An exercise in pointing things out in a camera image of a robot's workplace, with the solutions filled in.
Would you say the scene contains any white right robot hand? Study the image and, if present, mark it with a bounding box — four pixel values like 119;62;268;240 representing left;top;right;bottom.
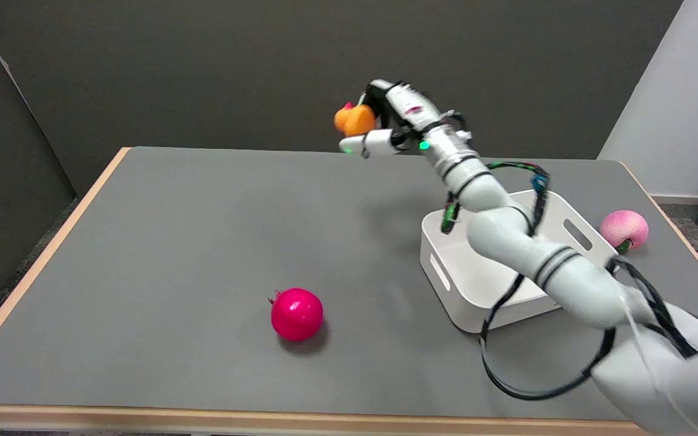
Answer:
339;79;472;159

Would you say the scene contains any orange toy fruit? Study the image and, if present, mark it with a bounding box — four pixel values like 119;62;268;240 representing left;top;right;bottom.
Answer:
333;102;377;137

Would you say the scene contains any white plastic box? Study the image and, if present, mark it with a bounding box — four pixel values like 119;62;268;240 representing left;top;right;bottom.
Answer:
419;189;620;334

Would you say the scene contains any red pomegranate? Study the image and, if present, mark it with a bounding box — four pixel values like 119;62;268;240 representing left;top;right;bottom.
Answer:
268;288;324;342

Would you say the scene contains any pink peach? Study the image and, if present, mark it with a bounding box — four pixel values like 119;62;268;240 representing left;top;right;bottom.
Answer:
600;210;650;254

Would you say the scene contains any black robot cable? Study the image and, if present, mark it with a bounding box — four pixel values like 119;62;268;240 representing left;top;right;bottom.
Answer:
441;160;698;401

